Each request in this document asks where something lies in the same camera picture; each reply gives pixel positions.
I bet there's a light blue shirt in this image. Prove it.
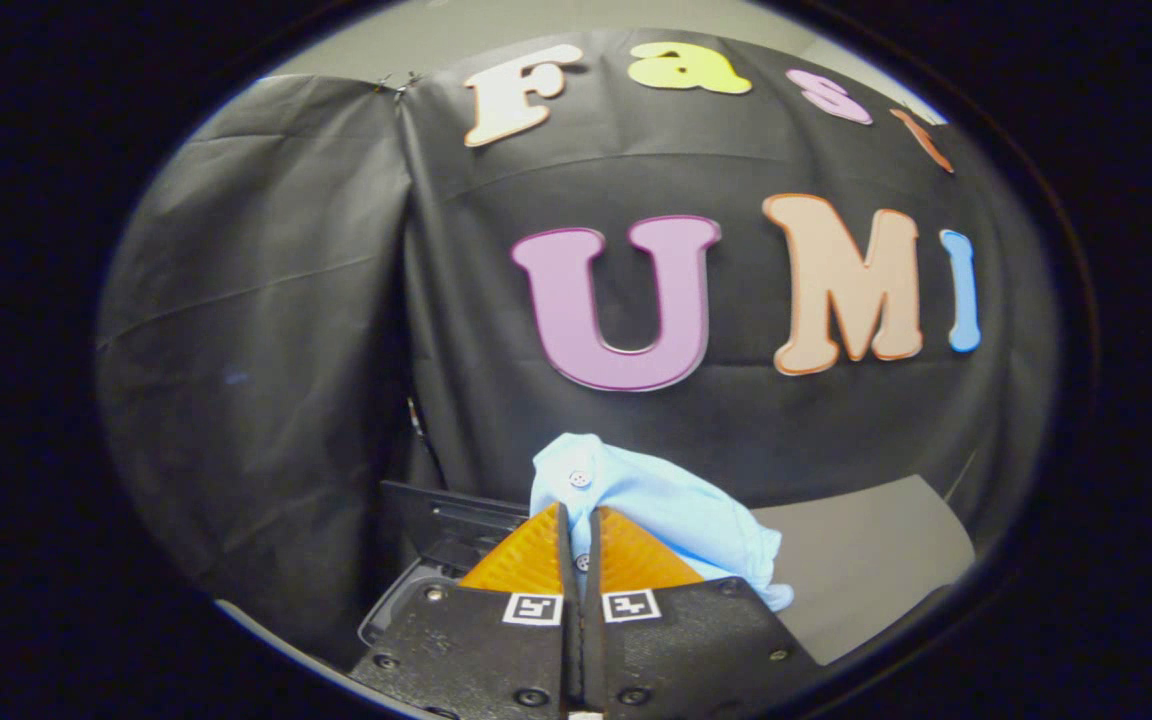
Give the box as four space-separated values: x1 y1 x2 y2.
529 432 795 613

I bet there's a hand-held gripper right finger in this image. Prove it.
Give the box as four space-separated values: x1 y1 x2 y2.
581 505 827 720

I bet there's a beige cabinet with dark top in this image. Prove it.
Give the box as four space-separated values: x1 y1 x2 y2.
751 475 977 666

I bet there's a black backdrop cloth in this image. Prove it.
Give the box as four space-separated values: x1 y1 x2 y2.
96 30 1062 671

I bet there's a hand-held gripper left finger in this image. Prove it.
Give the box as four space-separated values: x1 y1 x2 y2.
348 503 582 720

